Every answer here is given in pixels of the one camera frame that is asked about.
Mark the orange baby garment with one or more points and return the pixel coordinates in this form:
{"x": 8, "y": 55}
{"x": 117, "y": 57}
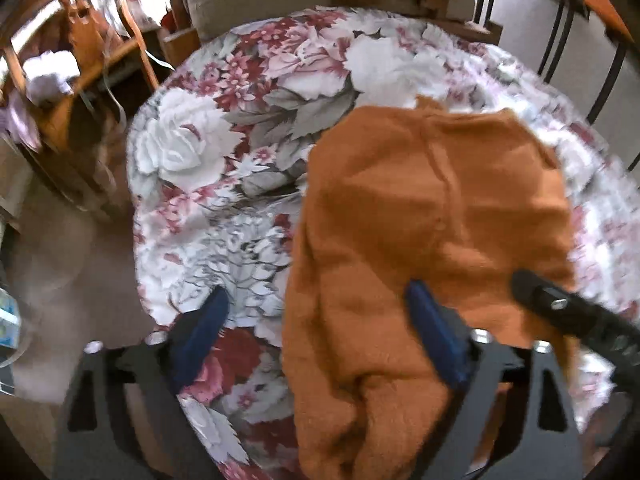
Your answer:
{"x": 456, "y": 201}

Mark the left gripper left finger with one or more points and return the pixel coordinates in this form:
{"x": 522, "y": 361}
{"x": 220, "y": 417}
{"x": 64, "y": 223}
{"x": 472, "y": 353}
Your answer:
{"x": 96, "y": 438}

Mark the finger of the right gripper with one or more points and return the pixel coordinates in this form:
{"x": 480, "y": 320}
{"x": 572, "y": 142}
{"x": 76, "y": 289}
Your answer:
{"x": 603, "y": 332}

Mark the floral bed sheet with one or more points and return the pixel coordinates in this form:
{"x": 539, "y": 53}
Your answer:
{"x": 217, "y": 170}

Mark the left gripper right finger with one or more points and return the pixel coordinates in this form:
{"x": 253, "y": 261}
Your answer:
{"x": 509, "y": 416}

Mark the wooden chair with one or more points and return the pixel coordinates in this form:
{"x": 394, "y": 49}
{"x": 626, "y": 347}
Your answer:
{"x": 64, "y": 60}

